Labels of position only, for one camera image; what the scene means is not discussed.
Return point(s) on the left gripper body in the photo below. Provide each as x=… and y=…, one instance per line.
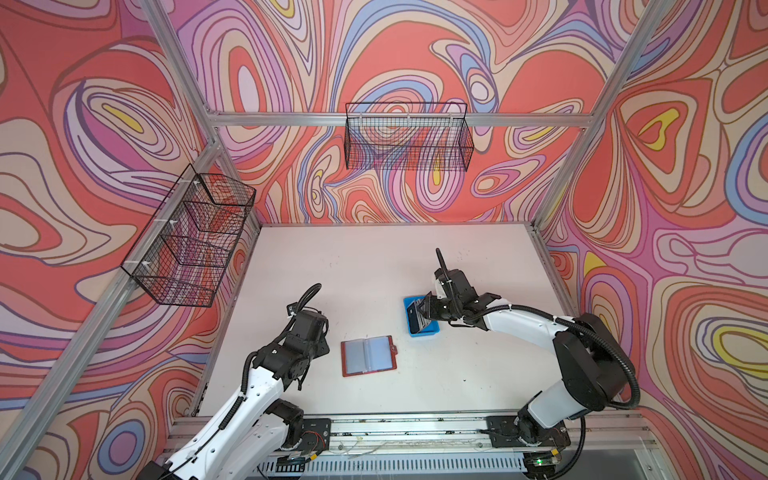
x=321, y=348

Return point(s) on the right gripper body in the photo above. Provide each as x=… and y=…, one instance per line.
x=443, y=309

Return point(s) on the red leather card holder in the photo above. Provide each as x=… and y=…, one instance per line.
x=368, y=356

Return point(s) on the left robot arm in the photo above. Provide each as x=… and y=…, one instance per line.
x=255, y=421

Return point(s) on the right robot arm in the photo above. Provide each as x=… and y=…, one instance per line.
x=595, y=372

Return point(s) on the blue plastic card tray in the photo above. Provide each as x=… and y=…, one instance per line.
x=420, y=318

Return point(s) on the dark credit card stack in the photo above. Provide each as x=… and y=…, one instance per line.
x=420, y=315

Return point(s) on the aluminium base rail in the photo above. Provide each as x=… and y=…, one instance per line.
x=612, y=445

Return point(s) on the black wire basket left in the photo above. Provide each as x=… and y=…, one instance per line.
x=182, y=255

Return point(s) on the black wire basket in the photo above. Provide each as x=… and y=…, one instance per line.
x=407, y=135
x=182, y=255

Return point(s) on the black wire basket back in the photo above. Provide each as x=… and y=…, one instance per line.
x=407, y=135

